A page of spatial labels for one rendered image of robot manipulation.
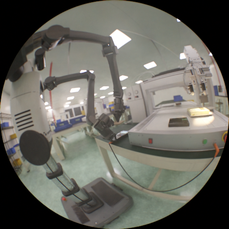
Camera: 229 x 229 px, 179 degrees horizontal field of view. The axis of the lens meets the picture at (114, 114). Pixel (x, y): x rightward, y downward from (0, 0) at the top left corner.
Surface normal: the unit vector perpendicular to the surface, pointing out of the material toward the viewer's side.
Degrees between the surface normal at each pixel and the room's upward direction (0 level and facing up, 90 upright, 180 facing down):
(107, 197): 0
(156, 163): 90
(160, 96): 90
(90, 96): 70
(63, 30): 111
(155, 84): 90
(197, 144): 90
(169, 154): 0
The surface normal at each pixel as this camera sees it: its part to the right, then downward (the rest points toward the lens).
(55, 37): 0.85, 0.23
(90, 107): 0.36, -0.50
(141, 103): -0.71, 0.24
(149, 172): -0.22, -0.97
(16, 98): 0.69, -0.07
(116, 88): -0.49, 0.68
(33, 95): 0.95, -0.20
